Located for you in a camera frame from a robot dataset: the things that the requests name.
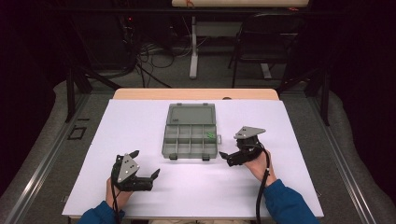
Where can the aluminium floor rail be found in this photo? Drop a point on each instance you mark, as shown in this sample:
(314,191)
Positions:
(46,161)
(342,161)

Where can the white-legged desk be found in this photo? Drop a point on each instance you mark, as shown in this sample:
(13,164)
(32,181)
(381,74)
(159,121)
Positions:
(193,46)

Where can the black folding chair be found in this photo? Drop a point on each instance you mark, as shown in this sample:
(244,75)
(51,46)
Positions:
(264,40)

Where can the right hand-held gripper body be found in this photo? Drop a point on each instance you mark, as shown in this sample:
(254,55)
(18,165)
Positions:
(246,149)

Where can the person's right hand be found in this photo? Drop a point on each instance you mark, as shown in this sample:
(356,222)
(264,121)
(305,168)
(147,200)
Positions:
(260,169)

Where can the wooden table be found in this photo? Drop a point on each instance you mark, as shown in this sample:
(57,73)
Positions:
(193,94)

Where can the person's left hand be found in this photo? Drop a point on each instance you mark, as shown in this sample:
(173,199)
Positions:
(116,197)

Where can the clear grey compartment box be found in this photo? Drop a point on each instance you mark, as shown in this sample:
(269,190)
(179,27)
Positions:
(190,137)

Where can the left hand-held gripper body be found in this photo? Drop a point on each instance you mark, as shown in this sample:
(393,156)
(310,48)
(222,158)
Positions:
(127,175)

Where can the black metal frame stand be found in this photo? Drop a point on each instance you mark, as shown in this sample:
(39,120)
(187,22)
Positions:
(76,84)
(317,90)

